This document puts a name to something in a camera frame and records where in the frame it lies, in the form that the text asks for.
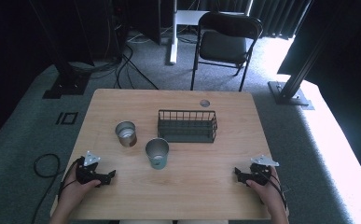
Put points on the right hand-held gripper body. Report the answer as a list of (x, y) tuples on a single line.
[(260, 172)]

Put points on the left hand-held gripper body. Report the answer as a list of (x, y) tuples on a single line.
[(86, 172)]

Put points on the black folding chair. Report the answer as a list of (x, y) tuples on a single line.
[(223, 46)]

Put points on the person's left hand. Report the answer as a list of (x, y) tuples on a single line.
[(75, 191)]

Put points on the black cabinet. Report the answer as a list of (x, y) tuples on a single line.
[(145, 20)]

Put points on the grey table grommet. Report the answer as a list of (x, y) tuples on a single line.
[(205, 103)]

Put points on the person's right hand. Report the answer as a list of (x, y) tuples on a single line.
[(266, 191)]

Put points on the black metal stand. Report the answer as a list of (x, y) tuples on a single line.
[(288, 90), (67, 79)]

